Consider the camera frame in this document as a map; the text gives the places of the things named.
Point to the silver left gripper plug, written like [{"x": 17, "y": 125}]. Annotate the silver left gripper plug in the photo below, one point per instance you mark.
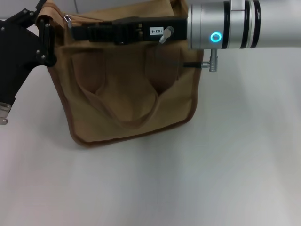
[{"x": 3, "y": 121}]

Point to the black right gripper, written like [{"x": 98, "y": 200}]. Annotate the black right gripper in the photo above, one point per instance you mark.
[{"x": 178, "y": 28}]

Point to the silver zipper pull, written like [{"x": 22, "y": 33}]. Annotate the silver zipper pull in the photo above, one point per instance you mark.
[{"x": 68, "y": 21}]

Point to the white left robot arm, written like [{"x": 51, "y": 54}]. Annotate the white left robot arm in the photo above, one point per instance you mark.
[{"x": 4, "y": 109}]

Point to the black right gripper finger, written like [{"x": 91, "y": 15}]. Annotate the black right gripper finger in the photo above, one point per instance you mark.
[{"x": 98, "y": 33}]

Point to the khaki canvas food bag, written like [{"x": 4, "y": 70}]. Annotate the khaki canvas food bag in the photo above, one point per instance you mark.
[{"x": 129, "y": 99}]

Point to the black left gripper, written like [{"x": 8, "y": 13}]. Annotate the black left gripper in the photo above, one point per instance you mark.
[{"x": 14, "y": 58}]

